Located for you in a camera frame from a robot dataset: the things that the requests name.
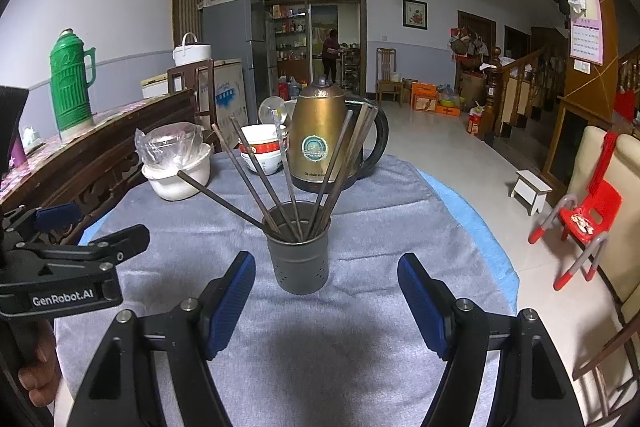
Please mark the small white stool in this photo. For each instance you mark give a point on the small white stool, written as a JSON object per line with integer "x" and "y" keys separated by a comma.
{"x": 532, "y": 187}

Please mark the grey refrigerator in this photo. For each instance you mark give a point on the grey refrigerator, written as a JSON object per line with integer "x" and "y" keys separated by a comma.
{"x": 230, "y": 27}

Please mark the white ceramic bowl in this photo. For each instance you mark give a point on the white ceramic bowl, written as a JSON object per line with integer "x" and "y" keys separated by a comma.
{"x": 272, "y": 164}

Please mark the grey fleece tablecloth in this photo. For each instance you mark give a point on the grey fleece tablecloth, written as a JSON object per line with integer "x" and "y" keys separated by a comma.
{"x": 375, "y": 217}

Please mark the red and white bowl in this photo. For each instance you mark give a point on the red and white bowl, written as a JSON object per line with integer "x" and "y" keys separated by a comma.
{"x": 260, "y": 137}

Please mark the wooden staircase railing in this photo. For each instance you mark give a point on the wooden staircase railing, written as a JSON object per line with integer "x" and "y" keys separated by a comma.
{"x": 520, "y": 82}

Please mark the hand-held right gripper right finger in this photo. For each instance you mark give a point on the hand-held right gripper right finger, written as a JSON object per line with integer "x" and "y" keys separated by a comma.
{"x": 425, "y": 302}

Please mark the bunch of dark chopsticks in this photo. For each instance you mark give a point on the bunch of dark chopsticks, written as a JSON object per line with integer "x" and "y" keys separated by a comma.
{"x": 225, "y": 203}

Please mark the grey metal utensil holder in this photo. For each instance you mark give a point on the grey metal utensil holder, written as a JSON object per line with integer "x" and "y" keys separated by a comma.
{"x": 297, "y": 257}

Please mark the light wooden chair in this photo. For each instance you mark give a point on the light wooden chair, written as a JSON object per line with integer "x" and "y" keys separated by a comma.
{"x": 387, "y": 72}

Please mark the red child's chair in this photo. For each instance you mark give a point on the red child's chair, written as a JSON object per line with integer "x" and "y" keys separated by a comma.
{"x": 600, "y": 202}

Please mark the wooden shelf cabinet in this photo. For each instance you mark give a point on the wooden shelf cabinet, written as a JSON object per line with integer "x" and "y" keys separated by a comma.
{"x": 290, "y": 37}

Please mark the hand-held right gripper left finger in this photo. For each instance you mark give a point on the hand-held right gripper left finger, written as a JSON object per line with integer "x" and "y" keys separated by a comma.
{"x": 232, "y": 302}

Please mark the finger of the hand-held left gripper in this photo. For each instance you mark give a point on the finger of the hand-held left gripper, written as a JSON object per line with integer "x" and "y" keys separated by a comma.
{"x": 110, "y": 242}
{"x": 55, "y": 216}

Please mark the gold electric kettle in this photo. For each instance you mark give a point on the gold electric kettle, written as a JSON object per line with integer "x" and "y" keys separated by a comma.
{"x": 312, "y": 117}

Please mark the white chest freezer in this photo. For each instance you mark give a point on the white chest freezer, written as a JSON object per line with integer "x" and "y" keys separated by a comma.
{"x": 230, "y": 97}

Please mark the cream upholstered chair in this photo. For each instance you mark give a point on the cream upholstered chair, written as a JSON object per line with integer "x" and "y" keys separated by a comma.
{"x": 625, "y": 217}

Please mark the framed wall picture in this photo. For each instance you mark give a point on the framed wall picture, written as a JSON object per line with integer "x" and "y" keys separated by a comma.
{"x": 415, "y": 13}

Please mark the orange cardboard box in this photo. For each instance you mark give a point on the orange cardboard box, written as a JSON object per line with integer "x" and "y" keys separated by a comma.
{"x": 424, "y": 97}
{"x": 447, "y": 110}

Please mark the person's left hand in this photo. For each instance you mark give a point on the person's left hand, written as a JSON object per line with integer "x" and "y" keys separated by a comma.
{"x": 42, "y": 357}

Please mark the green thermos flask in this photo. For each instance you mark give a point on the green thermos flask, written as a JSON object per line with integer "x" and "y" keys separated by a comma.
{"x": 70, "y": 82}

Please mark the pink wall calendar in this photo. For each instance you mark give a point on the pink wall calendar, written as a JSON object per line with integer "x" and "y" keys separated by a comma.
{"x": 590, "y": 37}

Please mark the red and white bag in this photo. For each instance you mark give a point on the red and white bag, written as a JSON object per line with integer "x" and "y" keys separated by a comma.
{"x": 476, "y": 122}

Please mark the purple bottle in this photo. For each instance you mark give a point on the purple bottle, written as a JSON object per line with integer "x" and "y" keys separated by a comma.
{"x": 17, "y": 155}

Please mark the dark carved wooden sideboard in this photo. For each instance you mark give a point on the dark carved wooden sideboard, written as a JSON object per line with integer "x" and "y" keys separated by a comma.
{"x": 75, "y": 167}

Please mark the dark wooden chair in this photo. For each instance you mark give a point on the dark wooden chair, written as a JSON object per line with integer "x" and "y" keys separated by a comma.
{"x": 202, "y": 92}

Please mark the white enamel pot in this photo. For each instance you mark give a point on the white enamel pot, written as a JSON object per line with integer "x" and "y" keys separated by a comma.
{"x": 170, "y": 187}

